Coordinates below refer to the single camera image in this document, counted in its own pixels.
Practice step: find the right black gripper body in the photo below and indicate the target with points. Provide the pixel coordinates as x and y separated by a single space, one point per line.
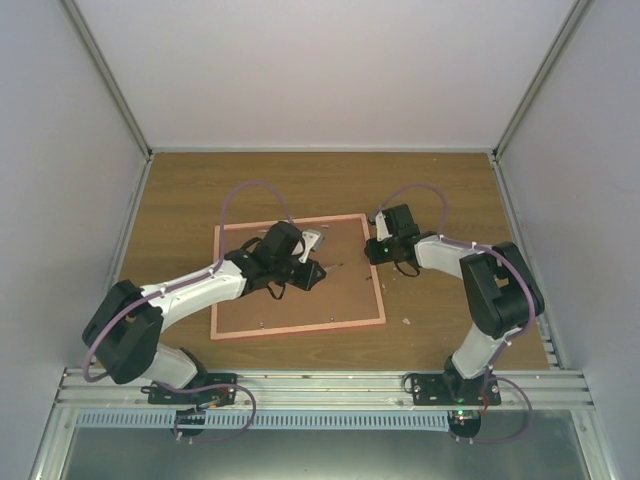
384 256

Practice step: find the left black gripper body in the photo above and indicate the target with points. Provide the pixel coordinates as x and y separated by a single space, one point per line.
281 269

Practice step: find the pink photo frame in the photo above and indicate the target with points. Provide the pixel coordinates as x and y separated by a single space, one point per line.
348 297

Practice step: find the clear handle screwdriver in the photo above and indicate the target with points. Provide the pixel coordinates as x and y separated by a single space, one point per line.
333 267

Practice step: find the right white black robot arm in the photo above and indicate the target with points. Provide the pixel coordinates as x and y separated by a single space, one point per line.
502 294

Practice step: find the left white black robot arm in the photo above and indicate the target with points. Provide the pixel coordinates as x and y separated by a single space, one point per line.
123 335

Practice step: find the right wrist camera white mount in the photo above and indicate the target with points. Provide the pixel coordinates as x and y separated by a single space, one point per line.
379 222

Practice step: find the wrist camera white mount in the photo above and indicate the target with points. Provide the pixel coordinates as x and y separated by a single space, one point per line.
310 241
379 222

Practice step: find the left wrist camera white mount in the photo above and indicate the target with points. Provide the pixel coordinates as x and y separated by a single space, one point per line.
310 241

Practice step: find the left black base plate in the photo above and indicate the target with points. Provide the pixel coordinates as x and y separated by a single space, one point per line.
214 389

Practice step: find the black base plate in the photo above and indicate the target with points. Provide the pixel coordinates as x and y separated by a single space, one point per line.
214 389
450 389

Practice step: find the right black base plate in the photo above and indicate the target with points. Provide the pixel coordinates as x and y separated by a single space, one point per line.
450 389

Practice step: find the grey slotted cable duct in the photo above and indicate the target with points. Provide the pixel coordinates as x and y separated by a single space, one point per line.
274 419

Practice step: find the aluminium front rail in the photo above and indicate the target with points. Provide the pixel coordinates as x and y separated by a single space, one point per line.
340 390

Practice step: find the right aluminium corner post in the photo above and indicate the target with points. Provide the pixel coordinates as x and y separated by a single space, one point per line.
571 23

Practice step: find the aluminium corner post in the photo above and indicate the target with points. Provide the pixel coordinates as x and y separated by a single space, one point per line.
93 50
571 23

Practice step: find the left aluminium corner post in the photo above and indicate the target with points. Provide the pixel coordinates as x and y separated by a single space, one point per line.
93 50

